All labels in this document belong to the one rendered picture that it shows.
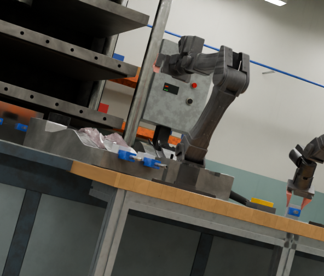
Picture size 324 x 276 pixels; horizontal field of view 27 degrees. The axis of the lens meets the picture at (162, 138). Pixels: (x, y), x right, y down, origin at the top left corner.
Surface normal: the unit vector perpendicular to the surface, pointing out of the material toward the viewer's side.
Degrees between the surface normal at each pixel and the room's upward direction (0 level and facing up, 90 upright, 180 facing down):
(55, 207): 90
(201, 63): 93
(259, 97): 90
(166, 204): 90
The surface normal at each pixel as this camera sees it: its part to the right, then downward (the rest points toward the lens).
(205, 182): 0.39, 0.04
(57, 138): -0.72, -0.24
